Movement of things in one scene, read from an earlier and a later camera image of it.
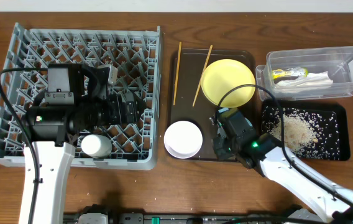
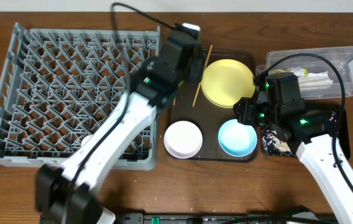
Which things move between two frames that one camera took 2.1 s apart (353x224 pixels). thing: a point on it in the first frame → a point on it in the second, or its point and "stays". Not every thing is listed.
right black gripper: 220,154 → 245,115
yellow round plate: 223,74 stays
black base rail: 102,214 stays
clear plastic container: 314,73 stays
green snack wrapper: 279,73 stays
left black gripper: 129,117 → 195,69
